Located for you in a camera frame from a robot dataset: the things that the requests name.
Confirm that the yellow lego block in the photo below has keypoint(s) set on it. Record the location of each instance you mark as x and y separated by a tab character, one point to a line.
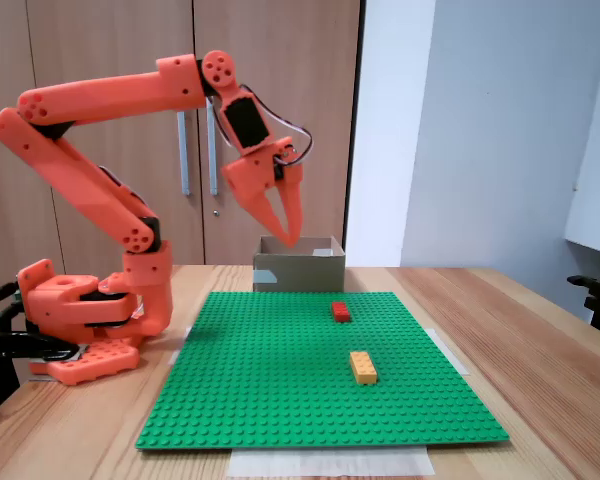
363	369

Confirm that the red lego block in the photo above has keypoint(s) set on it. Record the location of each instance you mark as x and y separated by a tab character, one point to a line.
341	312

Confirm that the white board panel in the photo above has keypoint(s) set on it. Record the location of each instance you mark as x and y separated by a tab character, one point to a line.
595	200

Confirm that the black table clamp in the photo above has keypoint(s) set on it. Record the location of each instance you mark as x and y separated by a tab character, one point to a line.
10	342

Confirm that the brown wooden cabinet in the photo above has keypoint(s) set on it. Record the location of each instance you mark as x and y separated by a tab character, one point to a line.
280	50

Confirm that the wide translucent tape strip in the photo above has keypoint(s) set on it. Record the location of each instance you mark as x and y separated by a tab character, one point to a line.
330	462

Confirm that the cardboard box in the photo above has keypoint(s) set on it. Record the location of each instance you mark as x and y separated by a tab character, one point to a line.
305	275

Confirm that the green lego baseplate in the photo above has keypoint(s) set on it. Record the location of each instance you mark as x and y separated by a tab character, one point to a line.
280	375

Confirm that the narrow translucent tape strip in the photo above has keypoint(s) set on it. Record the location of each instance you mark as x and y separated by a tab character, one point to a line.
176	357
452	355

